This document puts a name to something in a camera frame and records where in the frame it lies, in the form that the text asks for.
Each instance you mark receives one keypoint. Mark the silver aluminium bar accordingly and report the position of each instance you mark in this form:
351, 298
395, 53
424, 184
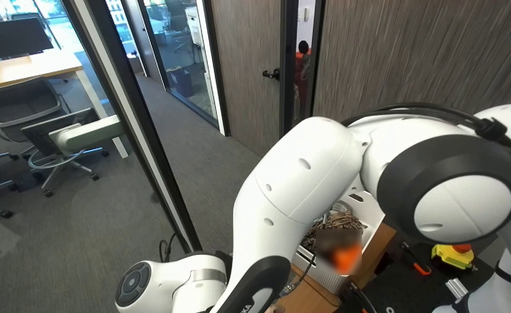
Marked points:
455, 288

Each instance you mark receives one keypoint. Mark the leopard print cloth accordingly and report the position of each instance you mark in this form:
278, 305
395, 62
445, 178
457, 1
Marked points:
339, 232

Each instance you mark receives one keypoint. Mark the black perforated board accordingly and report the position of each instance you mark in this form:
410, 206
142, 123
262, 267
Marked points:
395, 290

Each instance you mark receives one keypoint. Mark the orange plastic object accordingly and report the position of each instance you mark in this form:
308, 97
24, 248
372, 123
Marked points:
348, 260

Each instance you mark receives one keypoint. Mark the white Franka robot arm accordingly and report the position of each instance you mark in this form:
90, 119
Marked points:
308, 175

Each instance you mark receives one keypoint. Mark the black glass wall post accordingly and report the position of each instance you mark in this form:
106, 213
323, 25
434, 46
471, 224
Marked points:
151, 145

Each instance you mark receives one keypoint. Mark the black monitor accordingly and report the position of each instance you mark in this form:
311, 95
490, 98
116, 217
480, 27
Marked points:
12, 38

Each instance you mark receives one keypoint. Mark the white plastic storage box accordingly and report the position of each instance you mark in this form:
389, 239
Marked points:
325, 276

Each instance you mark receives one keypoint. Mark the yellow emergency stop button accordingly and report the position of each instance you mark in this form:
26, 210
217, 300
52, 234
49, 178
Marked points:
448, 258

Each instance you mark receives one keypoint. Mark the wooden top desk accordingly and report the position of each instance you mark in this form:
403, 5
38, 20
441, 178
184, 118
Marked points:
23, 67

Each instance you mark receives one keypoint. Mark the person in orange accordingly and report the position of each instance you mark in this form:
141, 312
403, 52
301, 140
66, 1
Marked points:
301, 71

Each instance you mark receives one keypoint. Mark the glass door frame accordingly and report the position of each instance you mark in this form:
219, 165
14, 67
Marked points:
214, 71

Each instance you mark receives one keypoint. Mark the wooden door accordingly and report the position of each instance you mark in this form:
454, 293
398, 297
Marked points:
247, 64

